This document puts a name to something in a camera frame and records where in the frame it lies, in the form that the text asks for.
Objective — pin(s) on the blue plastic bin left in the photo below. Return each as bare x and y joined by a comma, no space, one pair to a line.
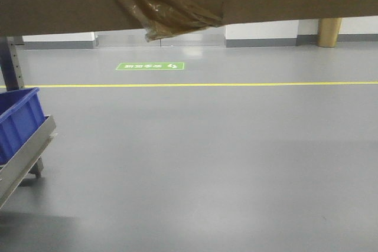
21,116

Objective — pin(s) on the green floor sign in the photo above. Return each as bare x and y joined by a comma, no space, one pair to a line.
150,66

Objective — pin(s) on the tan cylindrical post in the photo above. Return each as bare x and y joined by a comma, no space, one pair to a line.
328,31

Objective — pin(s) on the stainless steel shelf frame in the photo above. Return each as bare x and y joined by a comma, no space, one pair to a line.
27,159

